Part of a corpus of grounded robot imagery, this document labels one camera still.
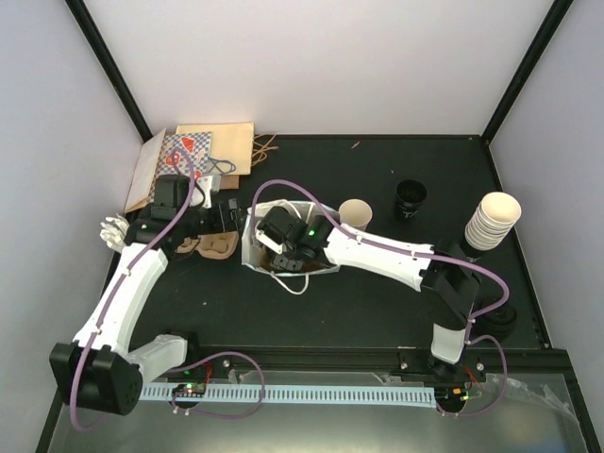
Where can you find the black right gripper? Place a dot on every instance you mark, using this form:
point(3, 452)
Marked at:
point(287, 265)

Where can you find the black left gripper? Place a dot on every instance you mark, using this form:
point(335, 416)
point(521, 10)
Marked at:
point(235, 224)

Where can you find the light blue paper bag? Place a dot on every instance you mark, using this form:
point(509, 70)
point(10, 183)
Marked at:
point(303, 227)

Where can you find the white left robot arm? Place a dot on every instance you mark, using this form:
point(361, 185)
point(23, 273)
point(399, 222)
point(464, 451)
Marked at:
point(97, 370)

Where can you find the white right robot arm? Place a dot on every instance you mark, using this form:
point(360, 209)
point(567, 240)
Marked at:
point(452, 289)

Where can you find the brown kraft paper bag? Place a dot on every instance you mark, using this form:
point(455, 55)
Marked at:
point(229, 182)

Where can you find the tan kraft paper bag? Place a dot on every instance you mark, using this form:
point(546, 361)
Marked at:
point(234, 148)

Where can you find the blue checkered paper bag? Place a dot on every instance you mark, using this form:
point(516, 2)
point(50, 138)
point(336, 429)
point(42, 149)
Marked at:
point(197, 146)

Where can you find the white orange-edged paper bag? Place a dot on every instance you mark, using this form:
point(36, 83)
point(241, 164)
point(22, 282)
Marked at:
point(144, 172)

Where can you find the black paper cup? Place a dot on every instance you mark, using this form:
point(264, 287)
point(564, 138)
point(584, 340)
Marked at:
point(410, 194)

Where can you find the small electronics board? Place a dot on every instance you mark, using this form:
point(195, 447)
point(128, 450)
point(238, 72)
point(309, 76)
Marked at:
point(189, 390)

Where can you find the tall stack of paper cups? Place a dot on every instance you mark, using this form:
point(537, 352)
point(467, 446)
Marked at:
point(495, 216)

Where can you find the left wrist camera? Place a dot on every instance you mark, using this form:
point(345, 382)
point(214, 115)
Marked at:
point(204, 188)

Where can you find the light blue slotted cable duct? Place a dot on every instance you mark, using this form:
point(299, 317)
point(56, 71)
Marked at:
point(298, 394)

